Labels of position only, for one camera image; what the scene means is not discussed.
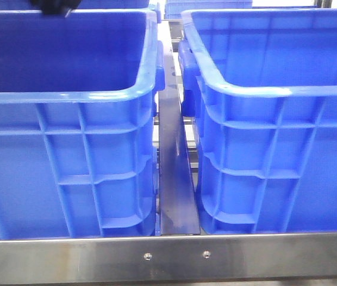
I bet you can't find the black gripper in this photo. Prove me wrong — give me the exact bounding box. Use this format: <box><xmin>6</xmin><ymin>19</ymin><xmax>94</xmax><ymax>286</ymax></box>
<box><xmin>29</xmin><ymin>0</ymin><xmax>81</xmax><ymax>17</ymax></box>

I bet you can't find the blue crate behind left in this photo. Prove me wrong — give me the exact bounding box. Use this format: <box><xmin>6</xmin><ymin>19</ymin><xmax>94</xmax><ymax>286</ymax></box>
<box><xmin>0</xmin><ymin>0</ymin><xmax>160</xmax><ymax>11</ymax></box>

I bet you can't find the large blue plastic crate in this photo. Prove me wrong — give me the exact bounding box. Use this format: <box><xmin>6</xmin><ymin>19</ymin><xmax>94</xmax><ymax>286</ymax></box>
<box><xmin>0</xmin><ymin>10</ymin><xmax>165</xmax><ymax>240</ymax></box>

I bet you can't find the distant low blue crate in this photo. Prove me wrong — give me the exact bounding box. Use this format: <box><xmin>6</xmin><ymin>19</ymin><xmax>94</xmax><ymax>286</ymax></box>
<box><xmin>164</xmin><ymin>0</ymin><xmax>252</xmax><ymax>20</ymax></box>

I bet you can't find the blue crate at right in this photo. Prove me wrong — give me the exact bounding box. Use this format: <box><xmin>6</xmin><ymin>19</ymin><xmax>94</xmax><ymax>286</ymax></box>
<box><xmin>179</xmin><ymin>8</ymin><xmax>337</xmax><ymax>234</ymax></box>

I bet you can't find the metal shelf rack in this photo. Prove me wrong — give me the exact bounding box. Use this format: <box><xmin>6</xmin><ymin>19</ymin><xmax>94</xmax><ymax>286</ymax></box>
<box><xmin>0</xmin><ymin>22</ymin><xmax>337</xmax><ymax>284</ymax></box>

